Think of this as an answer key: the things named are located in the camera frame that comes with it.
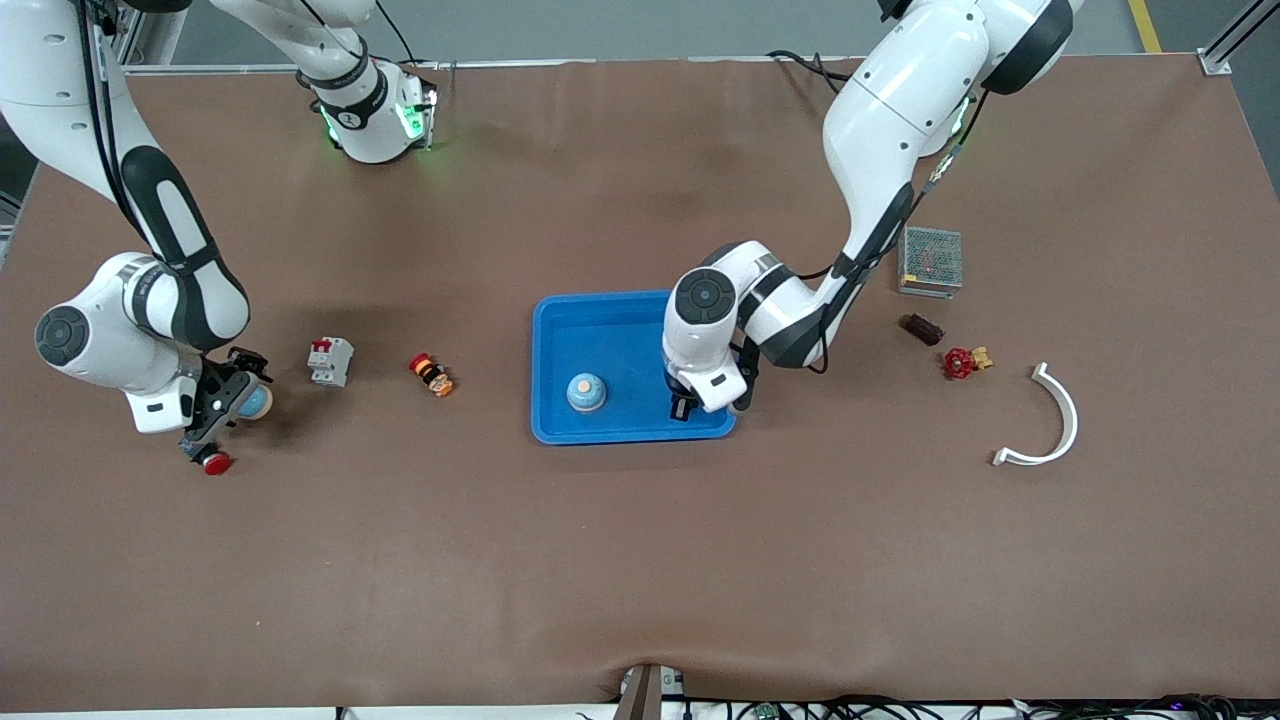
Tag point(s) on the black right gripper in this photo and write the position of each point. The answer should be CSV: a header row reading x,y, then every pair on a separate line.
x,y
237,369

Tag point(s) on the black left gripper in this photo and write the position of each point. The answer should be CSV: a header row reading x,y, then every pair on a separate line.
x,y
683,405

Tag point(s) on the light blue call bell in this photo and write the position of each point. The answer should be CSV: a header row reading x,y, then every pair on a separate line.
x,y
586,392
257,403

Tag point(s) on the dark brown cylindrical capacitor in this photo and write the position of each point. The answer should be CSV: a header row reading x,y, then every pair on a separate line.
x,y
922,329

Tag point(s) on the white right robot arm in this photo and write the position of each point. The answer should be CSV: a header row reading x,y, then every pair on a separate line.
x,y
100,330

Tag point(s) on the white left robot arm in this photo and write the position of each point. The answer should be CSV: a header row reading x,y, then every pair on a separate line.
x,y
880,120

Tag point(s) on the red mushroom push button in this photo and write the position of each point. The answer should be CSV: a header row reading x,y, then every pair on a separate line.
x,y
215,463

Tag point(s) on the white red circuit breaker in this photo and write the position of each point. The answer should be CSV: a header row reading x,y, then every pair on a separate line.
x,y
330,362

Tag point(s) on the blue plastic tray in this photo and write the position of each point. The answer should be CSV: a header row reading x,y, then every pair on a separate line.
x,y
600,330

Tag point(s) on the metal mesh power supply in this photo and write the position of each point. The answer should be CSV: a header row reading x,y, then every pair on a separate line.
x,y
930,258

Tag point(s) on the white curved plastic clamp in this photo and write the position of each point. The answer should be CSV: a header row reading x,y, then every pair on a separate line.
x,y
1072,420

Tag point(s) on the orange yellow emergency stop switch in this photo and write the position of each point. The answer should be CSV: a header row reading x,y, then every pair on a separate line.
x,y
432,375

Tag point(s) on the grey metal camera post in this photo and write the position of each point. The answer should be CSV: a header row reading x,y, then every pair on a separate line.
x,y
640,695

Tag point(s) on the aluminium table edge rail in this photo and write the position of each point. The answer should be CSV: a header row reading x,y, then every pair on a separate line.
x,y
200,68

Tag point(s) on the aluminium frame post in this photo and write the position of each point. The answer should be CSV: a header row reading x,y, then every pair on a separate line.
x,y
1214,63

